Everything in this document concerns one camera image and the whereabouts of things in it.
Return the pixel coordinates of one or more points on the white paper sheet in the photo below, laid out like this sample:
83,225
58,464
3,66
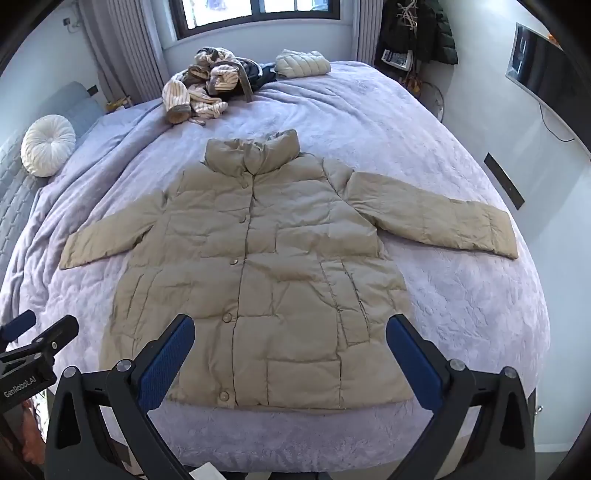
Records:
206,473

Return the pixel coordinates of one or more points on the wall mounted television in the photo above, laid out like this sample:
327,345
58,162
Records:
547,69

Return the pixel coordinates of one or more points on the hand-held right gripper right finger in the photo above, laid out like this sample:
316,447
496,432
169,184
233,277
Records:
411,357

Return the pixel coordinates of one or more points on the folded pale puffer jacket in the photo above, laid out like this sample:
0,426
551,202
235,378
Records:
302,63

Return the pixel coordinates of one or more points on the printed hanging bag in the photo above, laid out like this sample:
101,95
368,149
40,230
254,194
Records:
397,58

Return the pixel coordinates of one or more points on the orange cloth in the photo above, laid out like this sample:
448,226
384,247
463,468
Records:
33,427

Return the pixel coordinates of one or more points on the dark garment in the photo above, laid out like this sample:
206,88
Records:
263,74

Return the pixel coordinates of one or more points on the round white pleated pillow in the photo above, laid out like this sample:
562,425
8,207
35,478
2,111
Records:
47,145

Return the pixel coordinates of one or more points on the dark framed window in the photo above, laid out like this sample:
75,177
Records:
258,16

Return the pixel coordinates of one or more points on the beige puffer jacket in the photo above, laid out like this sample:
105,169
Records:
281,277

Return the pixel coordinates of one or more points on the small yellow item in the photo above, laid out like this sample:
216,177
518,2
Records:
117,102

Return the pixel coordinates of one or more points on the cream striped garment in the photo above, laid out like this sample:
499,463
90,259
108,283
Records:
207,81

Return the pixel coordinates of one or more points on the black hanging jacket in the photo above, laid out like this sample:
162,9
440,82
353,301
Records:
436,32

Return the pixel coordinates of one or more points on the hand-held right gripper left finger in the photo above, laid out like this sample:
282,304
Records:
171,355

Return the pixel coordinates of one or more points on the dark wall socket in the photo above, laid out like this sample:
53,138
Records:
93,90

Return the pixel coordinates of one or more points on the lavender fleece blanket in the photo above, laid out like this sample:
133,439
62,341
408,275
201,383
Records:
369,120

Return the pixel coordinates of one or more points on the grey curtain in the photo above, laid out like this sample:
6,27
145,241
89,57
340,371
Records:
368,32
124,50

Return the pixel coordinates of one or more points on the black wall panel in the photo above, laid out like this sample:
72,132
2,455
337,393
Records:
504,181

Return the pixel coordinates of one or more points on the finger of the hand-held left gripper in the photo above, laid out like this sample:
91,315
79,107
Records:
51,338
18,324

